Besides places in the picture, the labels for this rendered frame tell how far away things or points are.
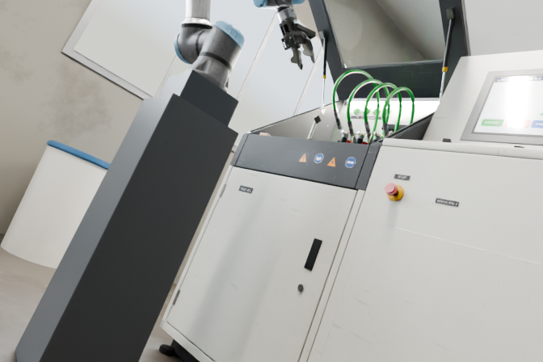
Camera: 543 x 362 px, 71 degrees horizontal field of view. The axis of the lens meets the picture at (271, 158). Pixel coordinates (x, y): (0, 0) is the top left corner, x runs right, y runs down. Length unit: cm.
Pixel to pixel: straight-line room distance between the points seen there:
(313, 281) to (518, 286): 54
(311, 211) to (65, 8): 223
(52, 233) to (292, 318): 149
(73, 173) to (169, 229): 128
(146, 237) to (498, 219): 89
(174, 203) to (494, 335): 83
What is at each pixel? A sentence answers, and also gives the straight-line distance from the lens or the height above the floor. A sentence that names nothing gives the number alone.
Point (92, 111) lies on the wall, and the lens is 290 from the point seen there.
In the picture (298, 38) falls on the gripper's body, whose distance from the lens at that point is 170.
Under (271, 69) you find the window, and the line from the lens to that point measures 358.
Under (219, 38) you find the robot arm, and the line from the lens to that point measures 127.
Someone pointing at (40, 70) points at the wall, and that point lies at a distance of 288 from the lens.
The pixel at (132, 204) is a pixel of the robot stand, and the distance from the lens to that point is 106.
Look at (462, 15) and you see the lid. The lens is 181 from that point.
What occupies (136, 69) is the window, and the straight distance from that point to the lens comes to 299.
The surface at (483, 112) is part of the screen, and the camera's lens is 156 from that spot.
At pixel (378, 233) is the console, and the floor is 67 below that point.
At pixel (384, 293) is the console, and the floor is 52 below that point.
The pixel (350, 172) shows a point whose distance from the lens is 129.
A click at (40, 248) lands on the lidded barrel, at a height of 8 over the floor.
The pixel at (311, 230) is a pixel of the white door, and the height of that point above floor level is 62.
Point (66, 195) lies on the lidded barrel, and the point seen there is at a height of 38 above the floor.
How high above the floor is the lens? 50
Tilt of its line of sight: 13 degrees up
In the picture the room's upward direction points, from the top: 22 degrees clockwise
